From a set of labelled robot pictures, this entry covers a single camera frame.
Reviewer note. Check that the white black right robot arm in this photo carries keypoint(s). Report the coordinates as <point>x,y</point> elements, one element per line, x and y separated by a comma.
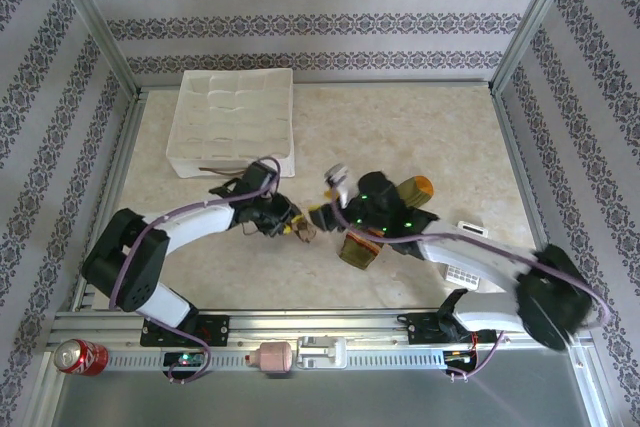
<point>500,267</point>

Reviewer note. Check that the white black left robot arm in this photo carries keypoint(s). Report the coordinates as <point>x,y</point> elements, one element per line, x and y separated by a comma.
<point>150,257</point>

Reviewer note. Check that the white fabric divided organizer box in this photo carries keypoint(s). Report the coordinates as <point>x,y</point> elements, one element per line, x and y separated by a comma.
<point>230,117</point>

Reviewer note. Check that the pink plastic bottle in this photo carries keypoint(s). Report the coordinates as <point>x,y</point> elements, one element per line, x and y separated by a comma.
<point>270,358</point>

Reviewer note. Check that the small circuit board with lights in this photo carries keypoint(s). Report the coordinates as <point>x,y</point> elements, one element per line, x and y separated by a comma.
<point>186,359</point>

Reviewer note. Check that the grey metal plate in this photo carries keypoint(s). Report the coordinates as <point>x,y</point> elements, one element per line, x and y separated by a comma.
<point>325,399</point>

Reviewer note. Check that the red soda can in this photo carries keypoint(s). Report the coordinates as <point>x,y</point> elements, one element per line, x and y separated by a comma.
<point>80,358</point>

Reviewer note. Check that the aluminium front frame rail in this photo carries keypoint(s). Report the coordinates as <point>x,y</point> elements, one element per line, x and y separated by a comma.
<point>310,324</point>

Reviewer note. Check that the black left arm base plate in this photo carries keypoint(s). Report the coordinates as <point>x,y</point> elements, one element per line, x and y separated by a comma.
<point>212,329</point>

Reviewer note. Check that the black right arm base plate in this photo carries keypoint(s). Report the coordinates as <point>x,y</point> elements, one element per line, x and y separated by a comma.
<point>425,327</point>

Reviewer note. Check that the white plastic bracket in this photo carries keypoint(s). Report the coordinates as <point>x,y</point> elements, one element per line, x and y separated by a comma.
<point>322,353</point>

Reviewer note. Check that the aluminium side frame rail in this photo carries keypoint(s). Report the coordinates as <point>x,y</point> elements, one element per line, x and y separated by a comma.
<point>112,197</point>
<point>525,187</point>

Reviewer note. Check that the aluminium frame post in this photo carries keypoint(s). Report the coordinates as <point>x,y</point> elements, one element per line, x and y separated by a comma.
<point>95,22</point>
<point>532,17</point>

